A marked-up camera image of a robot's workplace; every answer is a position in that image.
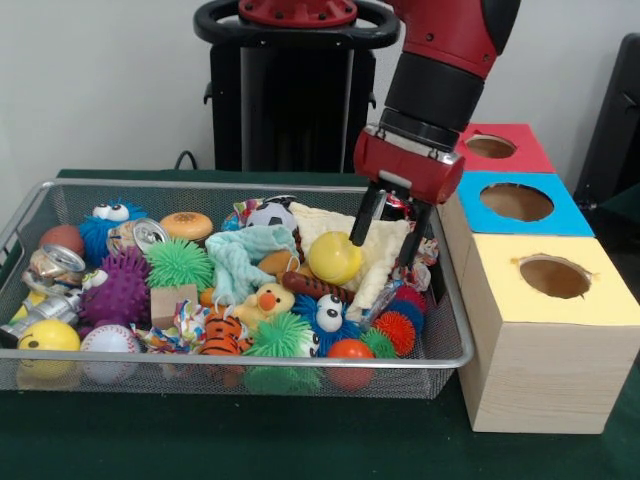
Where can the yellow smiley ball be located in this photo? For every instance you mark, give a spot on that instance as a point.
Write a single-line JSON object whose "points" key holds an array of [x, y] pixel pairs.
{"points": [[48, 336]]}

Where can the green spiky ball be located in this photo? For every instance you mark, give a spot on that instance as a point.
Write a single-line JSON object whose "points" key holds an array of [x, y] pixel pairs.
{"points": [[280, 337]]}

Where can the white baseball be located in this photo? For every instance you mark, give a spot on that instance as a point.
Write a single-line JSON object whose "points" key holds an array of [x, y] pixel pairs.
{"points": [[110, 341]]}

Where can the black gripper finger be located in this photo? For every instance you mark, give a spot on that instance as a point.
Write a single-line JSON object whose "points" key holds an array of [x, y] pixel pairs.
{"points": [[415, 235], [366, 220]]}

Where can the light teal muslin cloth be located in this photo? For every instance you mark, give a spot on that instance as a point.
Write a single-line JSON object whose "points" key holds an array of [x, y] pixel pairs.
{"points": [[235, 260]]}

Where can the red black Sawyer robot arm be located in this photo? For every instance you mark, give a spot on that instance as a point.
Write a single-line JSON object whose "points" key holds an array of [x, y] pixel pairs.
{"points": [[440, 75]]}

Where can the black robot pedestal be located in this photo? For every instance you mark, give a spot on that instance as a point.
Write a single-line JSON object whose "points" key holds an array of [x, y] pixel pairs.
{"points": [[295, 110]]}

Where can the shallow metal mesh bin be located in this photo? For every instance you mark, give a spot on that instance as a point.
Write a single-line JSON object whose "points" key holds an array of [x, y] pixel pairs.
{"points": [[425, 380]]}

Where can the yellow tennis ball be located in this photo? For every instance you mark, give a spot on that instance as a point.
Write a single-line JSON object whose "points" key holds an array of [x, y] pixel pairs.
{"points": [[332, 260]]}

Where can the purple spiky toy with eyes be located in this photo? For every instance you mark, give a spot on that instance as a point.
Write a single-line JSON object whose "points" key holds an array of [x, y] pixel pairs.
{"points": [[120, 295]]}

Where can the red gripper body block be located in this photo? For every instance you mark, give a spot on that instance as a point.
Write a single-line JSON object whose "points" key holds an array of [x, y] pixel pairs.
{"points": [[405, 167]]}

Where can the orange red ball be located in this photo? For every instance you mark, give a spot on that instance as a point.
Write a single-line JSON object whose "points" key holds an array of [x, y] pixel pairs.
{"points": [[351, 350]]}

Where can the black chair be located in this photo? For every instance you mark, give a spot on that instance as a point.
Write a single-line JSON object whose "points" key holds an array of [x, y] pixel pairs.
{"points": [[615, 115]]}

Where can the wooden box with three holes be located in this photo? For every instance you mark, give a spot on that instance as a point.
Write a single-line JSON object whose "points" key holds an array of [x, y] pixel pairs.
{"points": [[540, 380]]}

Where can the toy hamburger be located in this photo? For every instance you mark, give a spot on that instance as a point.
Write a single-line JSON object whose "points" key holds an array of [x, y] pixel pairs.
{"points": [[186, 225]]}

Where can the blue spiky toy with eyes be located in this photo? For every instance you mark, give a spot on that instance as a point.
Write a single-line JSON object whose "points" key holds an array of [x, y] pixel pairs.
{"points": [[97, 232]]}

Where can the cream muslin cloth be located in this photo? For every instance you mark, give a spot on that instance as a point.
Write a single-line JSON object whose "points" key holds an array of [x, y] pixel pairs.
{"points": [[385, 250]]}

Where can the dark green table cloth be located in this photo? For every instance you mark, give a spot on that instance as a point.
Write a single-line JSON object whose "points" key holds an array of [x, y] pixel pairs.
{"points": [[300, 440], [625, 200]]}

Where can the orange striped tiger plush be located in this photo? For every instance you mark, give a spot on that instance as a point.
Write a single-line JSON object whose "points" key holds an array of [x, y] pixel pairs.
{"points": [[222, 340]]}

